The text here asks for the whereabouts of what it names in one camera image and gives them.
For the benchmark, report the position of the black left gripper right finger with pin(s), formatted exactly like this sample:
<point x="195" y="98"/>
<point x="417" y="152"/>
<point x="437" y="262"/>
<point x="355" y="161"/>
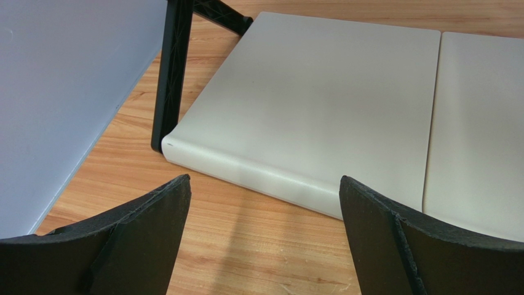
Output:
<point x="398" y="250"/>

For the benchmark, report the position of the cream three-tier shelf rack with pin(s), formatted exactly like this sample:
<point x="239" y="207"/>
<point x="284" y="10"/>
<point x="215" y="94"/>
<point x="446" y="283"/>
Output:
<point x="431" y="120"/>

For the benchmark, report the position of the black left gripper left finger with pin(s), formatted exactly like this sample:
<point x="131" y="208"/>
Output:
<point x="129" y="249"/>

